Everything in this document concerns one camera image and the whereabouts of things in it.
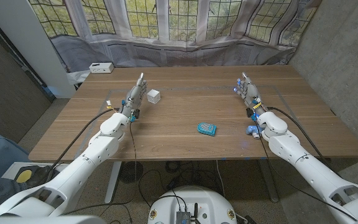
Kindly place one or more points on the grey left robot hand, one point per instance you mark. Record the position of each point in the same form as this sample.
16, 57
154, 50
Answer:
134, 96

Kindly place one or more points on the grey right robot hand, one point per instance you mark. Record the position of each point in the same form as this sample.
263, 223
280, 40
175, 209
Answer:
250, 91

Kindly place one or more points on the blue toy camera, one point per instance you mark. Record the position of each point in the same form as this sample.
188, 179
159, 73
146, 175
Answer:
252, 130

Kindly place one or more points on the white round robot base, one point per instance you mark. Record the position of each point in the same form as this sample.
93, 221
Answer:
191, 199

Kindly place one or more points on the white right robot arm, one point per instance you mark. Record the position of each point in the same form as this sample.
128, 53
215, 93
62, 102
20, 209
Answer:
306, 168

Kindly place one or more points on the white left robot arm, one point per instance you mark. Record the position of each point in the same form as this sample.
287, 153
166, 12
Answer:
73, 177

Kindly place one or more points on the white cube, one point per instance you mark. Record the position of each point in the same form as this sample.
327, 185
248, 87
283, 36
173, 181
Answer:
153, 96

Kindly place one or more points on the white power strip box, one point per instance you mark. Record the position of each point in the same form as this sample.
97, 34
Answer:
101, 68

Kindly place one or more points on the round black floor disc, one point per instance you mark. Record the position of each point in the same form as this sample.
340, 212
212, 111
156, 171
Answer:
131, 171

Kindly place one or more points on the printed window backdrop cloth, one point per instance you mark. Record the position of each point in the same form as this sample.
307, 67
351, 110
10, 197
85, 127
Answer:
182, 31

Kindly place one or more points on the white table leg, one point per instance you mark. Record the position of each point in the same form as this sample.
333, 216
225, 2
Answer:
112, 183

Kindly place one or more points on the grey table leg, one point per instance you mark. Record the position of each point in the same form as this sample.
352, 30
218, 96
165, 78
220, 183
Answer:
269, 183

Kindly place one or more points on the white partition panel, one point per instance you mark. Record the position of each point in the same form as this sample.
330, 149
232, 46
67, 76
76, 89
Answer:
33, 40

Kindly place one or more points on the black shoe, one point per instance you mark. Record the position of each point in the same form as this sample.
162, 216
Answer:
40, 175

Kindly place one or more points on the grey electronics box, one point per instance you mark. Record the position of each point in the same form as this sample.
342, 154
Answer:
183, 217

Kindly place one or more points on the yellow black foot pedal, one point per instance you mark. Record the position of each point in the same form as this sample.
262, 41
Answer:
23, 176

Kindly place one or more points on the white floor board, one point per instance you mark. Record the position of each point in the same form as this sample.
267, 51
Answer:
9, 171

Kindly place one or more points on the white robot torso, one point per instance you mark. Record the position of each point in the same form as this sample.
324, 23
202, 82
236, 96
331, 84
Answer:
42, 221

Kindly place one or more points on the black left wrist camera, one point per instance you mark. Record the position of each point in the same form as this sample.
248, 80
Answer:
136, 114

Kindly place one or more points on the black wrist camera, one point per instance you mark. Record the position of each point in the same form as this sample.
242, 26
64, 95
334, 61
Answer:
249, 112
136, 114

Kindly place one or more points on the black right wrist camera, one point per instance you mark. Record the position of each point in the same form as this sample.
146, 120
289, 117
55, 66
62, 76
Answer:
249, 112

